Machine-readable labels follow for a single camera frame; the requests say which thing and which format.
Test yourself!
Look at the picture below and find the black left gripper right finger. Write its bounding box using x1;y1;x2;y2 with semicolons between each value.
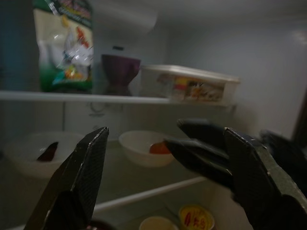
223;127;307;230

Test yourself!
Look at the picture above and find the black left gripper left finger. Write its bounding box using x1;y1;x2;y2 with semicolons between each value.
24;127;109;230

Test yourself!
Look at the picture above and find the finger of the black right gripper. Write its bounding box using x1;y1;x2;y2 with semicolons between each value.
164;138;234;191
177;118;226;154

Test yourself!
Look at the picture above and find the white rimmed fridge shelf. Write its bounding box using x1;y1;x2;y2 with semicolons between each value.
0;136;231;230
0;90;238;113

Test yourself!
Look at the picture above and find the white fridge control panel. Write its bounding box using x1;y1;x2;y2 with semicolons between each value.
62;100;128;135

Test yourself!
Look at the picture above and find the white fridge cabinet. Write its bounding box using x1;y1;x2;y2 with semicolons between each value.
0;0;307;230

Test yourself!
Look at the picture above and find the white fridge lamp cover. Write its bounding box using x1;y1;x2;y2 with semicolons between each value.
92;0;159;35

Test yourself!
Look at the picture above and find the dark red chilli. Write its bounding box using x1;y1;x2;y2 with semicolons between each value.
35;141;59;162

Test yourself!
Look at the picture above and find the orange round fruit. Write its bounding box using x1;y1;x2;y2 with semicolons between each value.
149;141;172;155

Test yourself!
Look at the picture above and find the yellow lid noodle cup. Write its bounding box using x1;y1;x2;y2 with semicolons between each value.
178;204;215;230

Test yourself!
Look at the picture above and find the white ceramic bowl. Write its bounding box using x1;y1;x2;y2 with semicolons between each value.
3;133;84;179
118;130;176;168

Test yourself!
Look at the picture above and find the yellow paper cup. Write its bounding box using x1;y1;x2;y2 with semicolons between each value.
139;216;179;230

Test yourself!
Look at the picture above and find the purple cup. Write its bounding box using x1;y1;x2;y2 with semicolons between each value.
101;54;142;95

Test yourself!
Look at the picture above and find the green white snack bag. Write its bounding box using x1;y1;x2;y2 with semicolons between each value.
33;0;94;93

